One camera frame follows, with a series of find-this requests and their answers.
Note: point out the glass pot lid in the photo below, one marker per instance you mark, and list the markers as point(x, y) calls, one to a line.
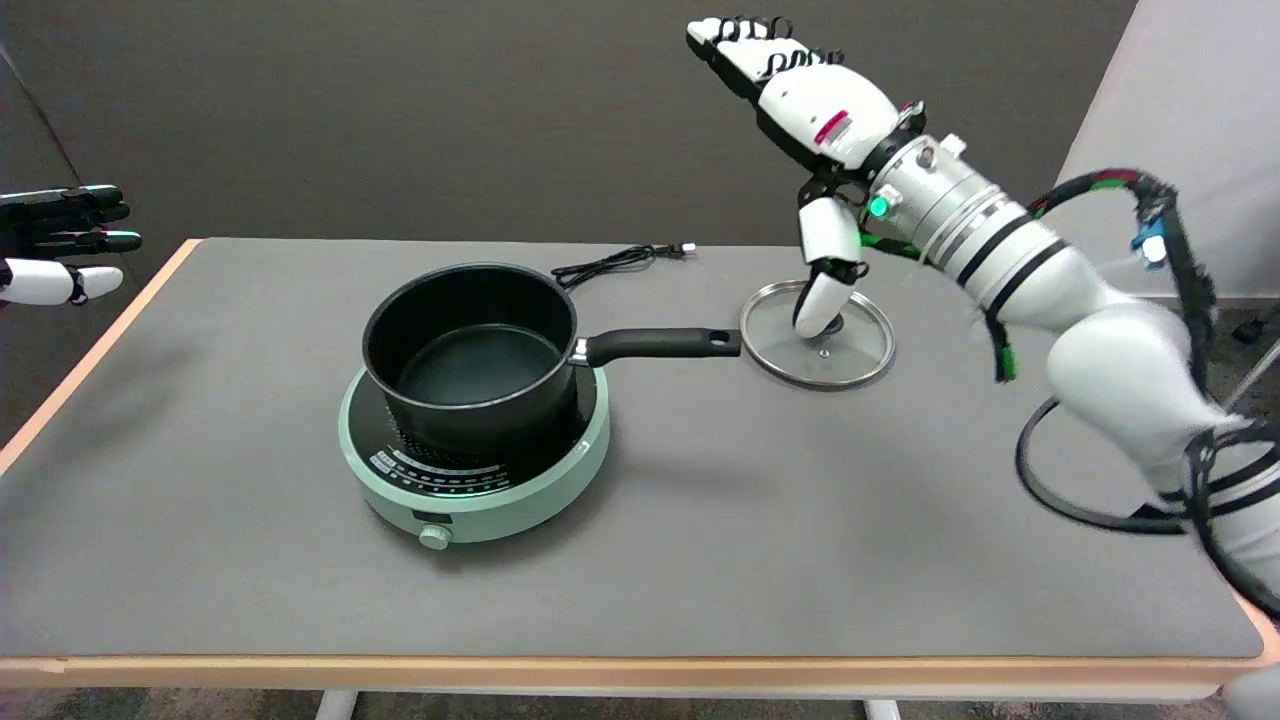
point(862, 350)

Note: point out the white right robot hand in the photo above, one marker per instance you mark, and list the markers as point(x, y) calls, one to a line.
point(825, 105)

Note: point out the green induction cooker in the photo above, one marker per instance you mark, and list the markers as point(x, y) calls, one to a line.
point(480, 510)

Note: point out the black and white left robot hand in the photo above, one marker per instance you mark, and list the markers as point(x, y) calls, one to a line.
point(40, 280)

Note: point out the white table leg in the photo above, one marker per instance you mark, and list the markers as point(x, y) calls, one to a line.
point(335, 705)
point(882, 710)

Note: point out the chair leg with caster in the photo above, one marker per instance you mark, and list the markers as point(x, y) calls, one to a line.
point(1248, 330)
point(1255, 372)

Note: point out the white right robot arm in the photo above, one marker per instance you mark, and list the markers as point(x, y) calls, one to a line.
point(1100, 350)

